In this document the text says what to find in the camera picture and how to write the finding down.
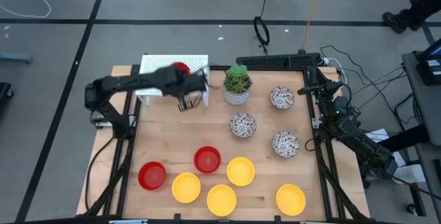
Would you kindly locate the yellow plastic mini bowl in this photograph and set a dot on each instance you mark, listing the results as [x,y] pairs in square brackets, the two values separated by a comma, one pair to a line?
[240,171]
[186,187]
[221,200]
[290,199]

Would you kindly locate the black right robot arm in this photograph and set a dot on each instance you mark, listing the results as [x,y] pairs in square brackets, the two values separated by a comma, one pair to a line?
[365,148]

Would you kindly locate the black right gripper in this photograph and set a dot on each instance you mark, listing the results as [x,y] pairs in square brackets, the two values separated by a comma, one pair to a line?
[332,88]

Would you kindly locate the white papers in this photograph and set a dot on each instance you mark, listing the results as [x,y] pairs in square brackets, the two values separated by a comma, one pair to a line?
[379,135]

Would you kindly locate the red plastic mini bowl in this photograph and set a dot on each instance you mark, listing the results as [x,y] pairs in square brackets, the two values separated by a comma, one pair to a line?
[182,67]
[152,175]
[207,159]

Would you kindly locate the grey furniture foot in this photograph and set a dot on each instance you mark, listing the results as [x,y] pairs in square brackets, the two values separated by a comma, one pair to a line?
[15,58]

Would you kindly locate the black perforated mount plate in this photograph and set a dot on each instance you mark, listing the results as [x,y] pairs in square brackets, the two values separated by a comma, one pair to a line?
[275,60]

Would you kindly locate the black aluminium table frame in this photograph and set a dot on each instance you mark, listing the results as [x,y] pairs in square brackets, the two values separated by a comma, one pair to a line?
[309,79]

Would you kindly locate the floral patterned ceramic bowl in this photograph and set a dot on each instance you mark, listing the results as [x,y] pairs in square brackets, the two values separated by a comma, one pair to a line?
[243,125]
[282,97]
[285,144]

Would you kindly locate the white geometric plant pot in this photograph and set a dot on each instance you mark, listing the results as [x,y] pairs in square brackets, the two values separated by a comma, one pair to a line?
[236,98]

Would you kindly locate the black floor object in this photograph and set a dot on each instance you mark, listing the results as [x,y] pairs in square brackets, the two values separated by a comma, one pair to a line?
[4,91]

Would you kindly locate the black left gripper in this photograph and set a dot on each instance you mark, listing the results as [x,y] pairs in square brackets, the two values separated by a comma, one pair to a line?
[179,82]

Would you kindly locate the grey desk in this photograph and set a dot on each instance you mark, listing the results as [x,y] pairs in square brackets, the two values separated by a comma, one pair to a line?
[429,113]

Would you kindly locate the black caster wheel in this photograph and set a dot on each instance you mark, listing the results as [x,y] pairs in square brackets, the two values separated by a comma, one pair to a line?
[411,209]

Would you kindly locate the black desk leg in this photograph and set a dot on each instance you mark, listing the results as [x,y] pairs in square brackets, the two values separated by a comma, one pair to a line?
[403,139]

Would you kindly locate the green succulent plant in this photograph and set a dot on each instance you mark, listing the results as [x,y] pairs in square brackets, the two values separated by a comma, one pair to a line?
[237,77]

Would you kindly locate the white perforated metal shelf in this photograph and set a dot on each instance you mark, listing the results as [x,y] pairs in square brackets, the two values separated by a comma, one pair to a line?
[155,63]

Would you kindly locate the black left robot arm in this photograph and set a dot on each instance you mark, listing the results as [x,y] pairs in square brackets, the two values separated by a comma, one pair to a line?
[103,89]

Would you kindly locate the person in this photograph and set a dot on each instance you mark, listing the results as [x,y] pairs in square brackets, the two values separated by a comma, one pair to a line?
[396,20]

